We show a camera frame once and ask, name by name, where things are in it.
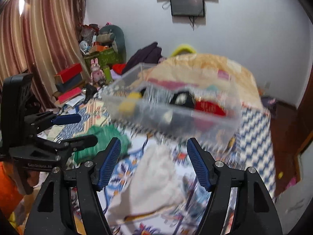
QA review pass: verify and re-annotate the black set-top box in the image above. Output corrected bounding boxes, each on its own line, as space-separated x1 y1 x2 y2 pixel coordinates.
170 0 206 18

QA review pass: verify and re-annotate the red cloth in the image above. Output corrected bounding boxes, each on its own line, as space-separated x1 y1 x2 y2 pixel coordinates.
112 64 128 76

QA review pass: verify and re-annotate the white cloth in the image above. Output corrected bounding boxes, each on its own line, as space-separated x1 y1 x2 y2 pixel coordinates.
107 144 189 226

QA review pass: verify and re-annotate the pink bunny plush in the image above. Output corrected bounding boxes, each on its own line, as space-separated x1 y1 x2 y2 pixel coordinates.
90 58 106 85

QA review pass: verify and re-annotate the flat pink red box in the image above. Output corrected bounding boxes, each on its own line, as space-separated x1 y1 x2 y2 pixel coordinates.
57 87 83 104

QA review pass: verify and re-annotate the black soft item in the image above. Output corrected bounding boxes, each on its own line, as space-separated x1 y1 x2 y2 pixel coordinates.
169 90 196 108

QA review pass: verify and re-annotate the grey box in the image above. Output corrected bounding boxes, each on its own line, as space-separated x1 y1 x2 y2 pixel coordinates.
55 74 84 93

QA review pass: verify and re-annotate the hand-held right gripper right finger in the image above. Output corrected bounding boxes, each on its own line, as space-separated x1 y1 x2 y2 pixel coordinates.
186 137 284 235

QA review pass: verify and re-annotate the brown wooden cabinet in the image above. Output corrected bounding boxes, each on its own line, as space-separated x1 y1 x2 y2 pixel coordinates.
294 127 313 184

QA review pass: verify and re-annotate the yellow plastic ring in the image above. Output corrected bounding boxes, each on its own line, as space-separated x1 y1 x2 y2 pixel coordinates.
171 44 197 57

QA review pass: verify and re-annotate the dark purple garment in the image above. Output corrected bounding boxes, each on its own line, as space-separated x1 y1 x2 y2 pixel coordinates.
124 42 163 72

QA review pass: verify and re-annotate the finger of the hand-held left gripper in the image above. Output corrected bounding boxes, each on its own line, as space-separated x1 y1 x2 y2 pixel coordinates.
25 111 82 134
37 134 99 152

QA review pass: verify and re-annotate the black hair dryer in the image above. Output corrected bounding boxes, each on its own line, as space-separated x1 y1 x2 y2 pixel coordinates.
84 83 99 103

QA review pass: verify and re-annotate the striped pink brown curtain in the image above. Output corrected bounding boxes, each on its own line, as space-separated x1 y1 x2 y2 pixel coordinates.
0 0 89 114

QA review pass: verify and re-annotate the cream orange quilt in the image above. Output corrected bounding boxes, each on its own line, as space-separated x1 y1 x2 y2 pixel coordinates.
141 52 265 111

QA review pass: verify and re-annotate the grey plush toy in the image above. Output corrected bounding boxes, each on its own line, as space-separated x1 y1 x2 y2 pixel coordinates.
98 25 127 55

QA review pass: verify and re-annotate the person's left forearm orange sleeve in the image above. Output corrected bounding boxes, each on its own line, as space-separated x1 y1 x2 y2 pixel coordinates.
0 161 25 216

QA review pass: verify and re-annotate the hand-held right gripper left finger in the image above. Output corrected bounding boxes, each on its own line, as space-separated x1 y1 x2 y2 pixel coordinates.
23 137 122 235

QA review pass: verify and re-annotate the red soft pouch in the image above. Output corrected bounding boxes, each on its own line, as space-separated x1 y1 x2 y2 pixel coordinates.
194 100 227 117

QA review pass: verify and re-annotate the green cardboard box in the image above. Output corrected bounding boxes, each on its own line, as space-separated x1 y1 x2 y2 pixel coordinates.
83 47 123 67

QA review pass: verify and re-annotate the person's left hand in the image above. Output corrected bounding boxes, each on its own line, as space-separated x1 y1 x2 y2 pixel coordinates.
27 170 47 192

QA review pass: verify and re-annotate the clear plastic storage box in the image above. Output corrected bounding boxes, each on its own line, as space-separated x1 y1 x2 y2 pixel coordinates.
101 63 241 143

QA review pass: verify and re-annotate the green cloth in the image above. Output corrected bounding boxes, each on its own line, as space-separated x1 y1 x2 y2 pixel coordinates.
73 124 131 163

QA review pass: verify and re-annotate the yellow soft toy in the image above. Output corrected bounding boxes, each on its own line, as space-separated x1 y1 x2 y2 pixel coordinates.
118 92 144 114

